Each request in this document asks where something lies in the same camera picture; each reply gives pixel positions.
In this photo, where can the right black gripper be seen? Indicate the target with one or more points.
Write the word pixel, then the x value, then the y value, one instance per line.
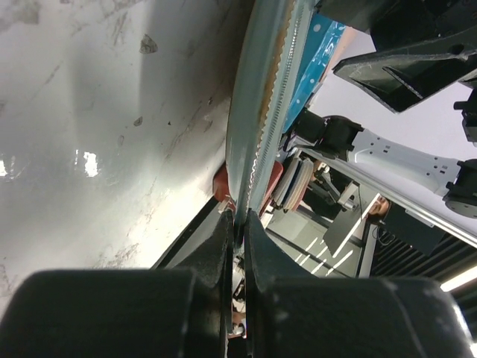
pixel 401 78

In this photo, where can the person in background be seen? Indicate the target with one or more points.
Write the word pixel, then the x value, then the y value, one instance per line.
pixel 379 210

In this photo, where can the blue polka dot plate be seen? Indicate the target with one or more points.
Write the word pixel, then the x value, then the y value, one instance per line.
pixel 322 40

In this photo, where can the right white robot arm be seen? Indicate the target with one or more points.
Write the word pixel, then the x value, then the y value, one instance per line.
pixel 337 137

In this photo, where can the grey-green round plate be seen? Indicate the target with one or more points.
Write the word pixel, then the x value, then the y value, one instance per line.
pixel 267 72

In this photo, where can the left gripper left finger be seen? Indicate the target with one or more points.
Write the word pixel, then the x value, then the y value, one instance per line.
pixel 182 311

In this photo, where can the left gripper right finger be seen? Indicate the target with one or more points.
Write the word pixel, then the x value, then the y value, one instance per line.
pixel 292 313

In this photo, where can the stack of plates in background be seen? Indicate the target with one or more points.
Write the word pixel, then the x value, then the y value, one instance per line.
pixel 293 184

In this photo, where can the red cube power adapter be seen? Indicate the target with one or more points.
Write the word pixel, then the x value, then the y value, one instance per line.
pixel 222 194

